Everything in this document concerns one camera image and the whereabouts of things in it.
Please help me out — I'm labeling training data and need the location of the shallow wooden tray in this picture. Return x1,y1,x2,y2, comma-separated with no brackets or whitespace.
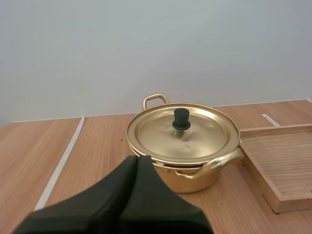
238,123,312,215

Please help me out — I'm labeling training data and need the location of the gold lid with black knob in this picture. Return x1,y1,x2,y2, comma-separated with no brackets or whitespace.
126,103,241,165

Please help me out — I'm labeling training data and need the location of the gold pot with two handles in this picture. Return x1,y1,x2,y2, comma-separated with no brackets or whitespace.
127,93,244,195

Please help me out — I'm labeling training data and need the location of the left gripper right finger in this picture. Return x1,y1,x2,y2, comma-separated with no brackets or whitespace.
116,156,215,234

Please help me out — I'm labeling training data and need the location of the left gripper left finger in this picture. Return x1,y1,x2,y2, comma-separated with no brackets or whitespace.
15,155,138,234

